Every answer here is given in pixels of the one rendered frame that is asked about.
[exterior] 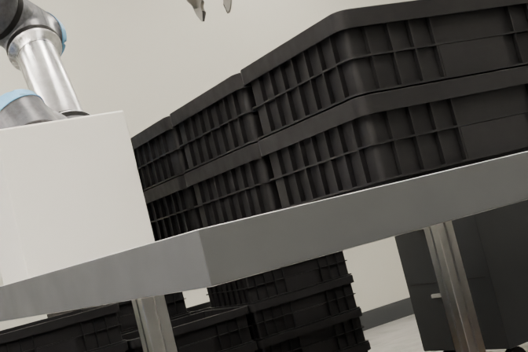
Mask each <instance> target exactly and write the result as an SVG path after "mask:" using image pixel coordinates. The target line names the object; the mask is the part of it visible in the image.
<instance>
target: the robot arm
mask: <svg viewBox="0 0 528 352"><path fill-rule="evenodd" d="M186 1H187V2H188V3H189V4H190V5H191V6H192V7H193V9H194V11H195V13H196V15H197V16H198V17H199V19H200V20H201V21H202V22H204V21H205V16H206V12H205V10H204V0H186ZM223 3H224V4H223V5H224V7H225V10H226V12H227V13H230V10H231V6H232V0H223ZM65 42H67V33H66V30H65V28H64V25H63V24H62V23H61V22H60V21H59V20H58V19H57V18H56V17H55V16H54V15H53V14H51V13H48V12H46V11H45V10H43V9H41V8H40V7H38V6H37V5H35V4H34V3H32V2H30V1H29V0H0V46H1V47H3V48H4V49H5V51H6V53H7V56H8V58H9V61H10V63H11V64H12V66H13V67H14V68H16V69H17V70H19V71H21V72H22V74H23V77H24V80H25V82H26V84H27V88H28V90H26V89H18V90H13V91H11V92H7V93H4V94H3V95H2V96H0V129H5V128H10V127H19V126H25V125H30V124H36V123H44V122H50V121H55V120H61V119H70V118H75V117H80V116H90V113H88V112H84V111H83V108H82V106H81V104H80V102H79V99H78V97H77V95H76V93H75V90H74V88H73V86H72V83H71V81H70V79H69V77H68V74H67V72H66V70H65V68H64V65H63V63H62V60H61V55H62V53H63V52H64V49H65V46H66V45H65V44H64V43H65Z"/></svg>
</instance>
